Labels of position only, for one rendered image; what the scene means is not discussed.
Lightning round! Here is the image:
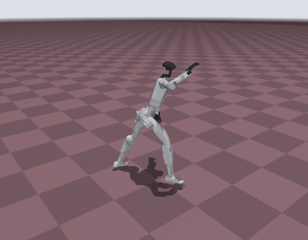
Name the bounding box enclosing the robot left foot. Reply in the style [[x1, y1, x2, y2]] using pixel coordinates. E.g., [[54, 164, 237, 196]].
[[113, 161, 128, 167]]

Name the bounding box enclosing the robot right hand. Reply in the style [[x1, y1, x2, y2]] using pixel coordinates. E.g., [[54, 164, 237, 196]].
[[185, 62, 199, 75]]

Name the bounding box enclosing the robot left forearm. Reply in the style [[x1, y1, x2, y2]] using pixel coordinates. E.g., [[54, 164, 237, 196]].
[[155, 103, 162, 115]]

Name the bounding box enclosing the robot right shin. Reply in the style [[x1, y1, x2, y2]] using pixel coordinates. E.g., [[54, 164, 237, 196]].
[[162, 145, 174, 177]]

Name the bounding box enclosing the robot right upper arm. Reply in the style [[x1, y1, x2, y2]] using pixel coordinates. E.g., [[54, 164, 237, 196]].
[[159, 80, 176, 91]]

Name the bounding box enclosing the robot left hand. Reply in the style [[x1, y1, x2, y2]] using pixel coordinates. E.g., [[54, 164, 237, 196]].
[[154, 112, 162, 123]]

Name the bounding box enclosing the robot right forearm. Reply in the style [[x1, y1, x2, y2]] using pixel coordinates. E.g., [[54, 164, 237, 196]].
[[167, 71, 191, 85]]

